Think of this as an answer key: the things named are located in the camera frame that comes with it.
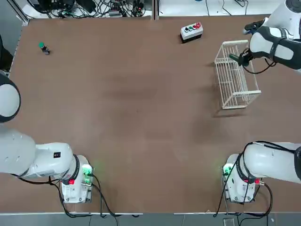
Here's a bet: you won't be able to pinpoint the black left base cable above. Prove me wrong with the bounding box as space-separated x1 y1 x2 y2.
17 174 119 218

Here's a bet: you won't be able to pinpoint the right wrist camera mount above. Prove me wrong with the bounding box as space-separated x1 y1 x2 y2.
243 20 264 36

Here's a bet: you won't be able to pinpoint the grey table bracket post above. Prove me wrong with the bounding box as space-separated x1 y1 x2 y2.
152 0 160 21

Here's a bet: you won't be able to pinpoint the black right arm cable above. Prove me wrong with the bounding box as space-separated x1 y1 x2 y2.
242 56 278 75

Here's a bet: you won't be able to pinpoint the black right base cable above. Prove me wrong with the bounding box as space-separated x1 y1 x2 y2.
213 183 274 218

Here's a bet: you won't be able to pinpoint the tangled desk cables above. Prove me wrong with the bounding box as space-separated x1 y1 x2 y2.
30 0 153 18

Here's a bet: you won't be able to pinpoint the black base cable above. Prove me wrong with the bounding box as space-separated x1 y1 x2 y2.
213 183 274 218
17 174 119 218

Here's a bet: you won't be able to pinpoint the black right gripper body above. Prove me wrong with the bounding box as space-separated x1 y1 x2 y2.
243 48 254 63

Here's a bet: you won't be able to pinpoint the aluminium frame post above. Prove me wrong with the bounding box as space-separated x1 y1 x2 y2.
13 0 30 27

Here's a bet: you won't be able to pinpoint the white wire rack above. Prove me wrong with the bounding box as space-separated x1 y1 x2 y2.
214 40 262 110

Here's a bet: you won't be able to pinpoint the grey push-button control box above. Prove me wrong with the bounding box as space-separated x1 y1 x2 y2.
180 22 205 44

